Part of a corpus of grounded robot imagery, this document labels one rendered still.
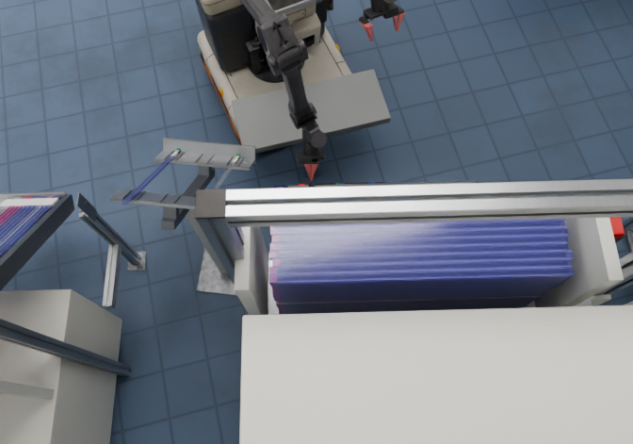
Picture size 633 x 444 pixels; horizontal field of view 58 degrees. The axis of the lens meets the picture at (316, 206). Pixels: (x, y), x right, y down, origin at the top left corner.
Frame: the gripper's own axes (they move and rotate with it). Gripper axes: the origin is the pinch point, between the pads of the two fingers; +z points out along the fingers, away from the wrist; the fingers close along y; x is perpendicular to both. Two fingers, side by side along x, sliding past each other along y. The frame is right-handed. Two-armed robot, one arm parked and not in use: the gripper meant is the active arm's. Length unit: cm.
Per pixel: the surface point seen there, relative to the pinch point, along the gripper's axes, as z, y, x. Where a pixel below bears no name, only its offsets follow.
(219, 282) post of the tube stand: 65, -44, 36
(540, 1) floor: -45, 129, 152
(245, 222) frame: -42, -7, -122
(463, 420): -14, 23, -129
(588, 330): -22, 42, -120
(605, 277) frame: -27, 48, -113
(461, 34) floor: -30, 82, 136
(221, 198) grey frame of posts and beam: -45, -10, -122
